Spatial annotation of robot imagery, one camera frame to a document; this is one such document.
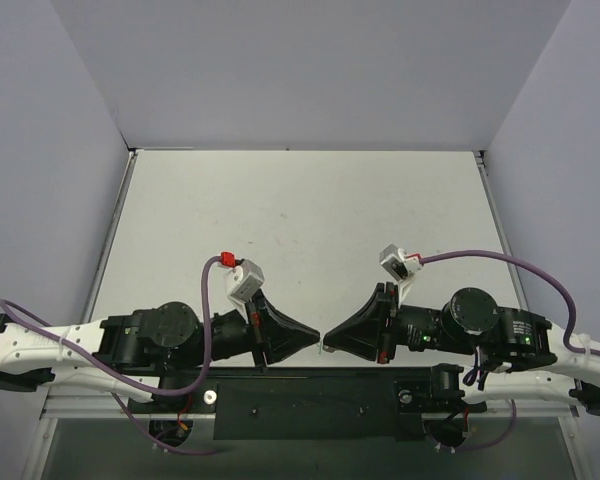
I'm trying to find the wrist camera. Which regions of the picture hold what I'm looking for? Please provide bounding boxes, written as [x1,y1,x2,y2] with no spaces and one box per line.
[224,260,265,306]
[379,244,423,281]

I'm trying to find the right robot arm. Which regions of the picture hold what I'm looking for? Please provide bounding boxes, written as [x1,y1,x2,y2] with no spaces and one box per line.
[323,281,600,416]

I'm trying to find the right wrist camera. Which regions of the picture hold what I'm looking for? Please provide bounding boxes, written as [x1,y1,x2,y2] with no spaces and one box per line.
[379,244,423,281]

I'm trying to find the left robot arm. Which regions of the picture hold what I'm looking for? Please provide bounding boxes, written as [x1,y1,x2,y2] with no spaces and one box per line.
[0,291,320,412]

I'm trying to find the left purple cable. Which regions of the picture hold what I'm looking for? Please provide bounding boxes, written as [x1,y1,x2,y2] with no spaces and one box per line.
[0,254,231,400]

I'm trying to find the purple cable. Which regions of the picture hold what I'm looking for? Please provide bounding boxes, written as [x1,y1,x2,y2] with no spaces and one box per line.
[0,254,231,400]
[419,249,600,361]

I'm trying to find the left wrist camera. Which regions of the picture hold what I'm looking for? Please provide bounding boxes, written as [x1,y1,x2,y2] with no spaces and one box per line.
[224,260,265,306]

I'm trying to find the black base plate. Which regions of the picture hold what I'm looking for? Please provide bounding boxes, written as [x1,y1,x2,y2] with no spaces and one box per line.
[128,364,487,440]

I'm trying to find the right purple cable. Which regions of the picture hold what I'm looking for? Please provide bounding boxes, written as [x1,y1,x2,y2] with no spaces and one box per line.
[419,249,600,361]

